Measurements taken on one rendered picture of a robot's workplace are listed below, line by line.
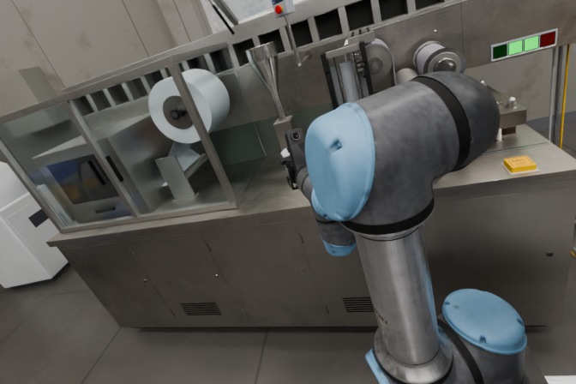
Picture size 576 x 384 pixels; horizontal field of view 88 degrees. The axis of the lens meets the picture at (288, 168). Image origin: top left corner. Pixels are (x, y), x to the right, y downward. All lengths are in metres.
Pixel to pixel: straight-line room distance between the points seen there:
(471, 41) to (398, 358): 1.44
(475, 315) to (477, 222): 0.76
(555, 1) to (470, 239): 1.06
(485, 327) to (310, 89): 1.35
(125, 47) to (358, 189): 3.63
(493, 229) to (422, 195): 1.07
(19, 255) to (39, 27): 2.39
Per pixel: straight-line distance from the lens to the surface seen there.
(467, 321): 0.62
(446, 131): 0.33
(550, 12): 1.81
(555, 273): 1.62
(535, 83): 3.62
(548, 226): 1.46
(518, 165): 1.28
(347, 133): 0.29
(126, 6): 3.74
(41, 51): 4.50
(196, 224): 1.50
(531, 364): 0.88
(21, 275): 4.25
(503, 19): 1.74
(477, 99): 0.36
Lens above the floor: 1.55
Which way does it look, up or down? 24 degrees down
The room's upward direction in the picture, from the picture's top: 19 degrees counter-clockwise
